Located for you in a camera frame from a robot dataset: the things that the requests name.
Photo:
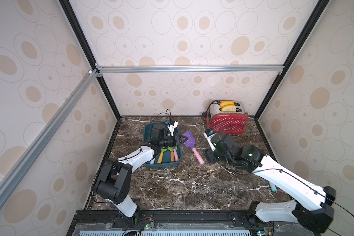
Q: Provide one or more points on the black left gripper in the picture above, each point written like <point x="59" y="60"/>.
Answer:
<point x="174" y="140"/>

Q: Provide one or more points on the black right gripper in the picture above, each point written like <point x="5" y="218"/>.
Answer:
<point x="212" y="156"/>

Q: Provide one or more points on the purple shovel pink handle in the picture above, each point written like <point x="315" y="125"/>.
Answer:
<point x="191" y="144"/>
<point x="176" y="157"/>

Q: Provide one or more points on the green shovel wooden handle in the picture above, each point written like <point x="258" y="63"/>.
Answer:
<point x="172" y="155"/>

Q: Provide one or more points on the green shovel yellow handle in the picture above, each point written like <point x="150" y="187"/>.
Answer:
<point x="161" y="155"/>

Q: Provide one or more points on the teal plastic storage box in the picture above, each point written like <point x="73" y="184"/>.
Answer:
<point x="155" y="131"/>

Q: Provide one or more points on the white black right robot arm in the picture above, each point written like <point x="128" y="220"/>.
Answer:
<point x="311" y="205"/>

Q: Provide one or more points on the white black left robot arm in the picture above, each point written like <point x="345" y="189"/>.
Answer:
<point x="114" y="178"/>

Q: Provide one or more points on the red polka dot toaster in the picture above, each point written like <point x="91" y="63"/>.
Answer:
<point x="231" y="123"/>

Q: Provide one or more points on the front bread slice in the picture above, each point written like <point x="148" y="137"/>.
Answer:
<point x="228" y="108"/>

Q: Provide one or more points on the bread slice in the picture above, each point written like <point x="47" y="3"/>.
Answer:
<point x="228" y="108"/>
<point x="226" y="103"/>

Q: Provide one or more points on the rear bread slice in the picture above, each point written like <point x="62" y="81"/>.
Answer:
<point x="226" y="103"/>

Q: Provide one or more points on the silver aluminium crossbar back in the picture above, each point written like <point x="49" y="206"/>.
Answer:
<point x="189" y="68"/>

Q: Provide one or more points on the silver aluminium crossbar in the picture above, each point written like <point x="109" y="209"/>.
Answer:
<point x="20" y="169"/>
<point x="189" y="68"/>

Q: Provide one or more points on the silver aluminium crossbar left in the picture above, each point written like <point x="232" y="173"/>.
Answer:
<point x="20" y="169"/>

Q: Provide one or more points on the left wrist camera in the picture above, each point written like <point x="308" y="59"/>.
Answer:
<point x="172" y="125"/>

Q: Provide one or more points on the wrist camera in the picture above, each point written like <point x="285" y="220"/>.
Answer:
<point x="172" y="125"/>
<point x="209" y="134"/>

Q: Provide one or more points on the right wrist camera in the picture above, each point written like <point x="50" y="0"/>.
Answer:
<point x="209" y="134"/>

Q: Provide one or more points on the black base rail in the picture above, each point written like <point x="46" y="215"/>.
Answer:
<point x="113" y="219"/>

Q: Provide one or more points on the black corner frame post left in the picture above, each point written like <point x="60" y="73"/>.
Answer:
<point x="74" y="23"/>

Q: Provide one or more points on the black corner frame post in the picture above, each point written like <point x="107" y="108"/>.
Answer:
<point x="320" y="7"/>
<point x="74" y="23"/>

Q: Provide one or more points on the black corner frame post right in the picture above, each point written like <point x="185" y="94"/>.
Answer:
<point x="320" y="7"/>

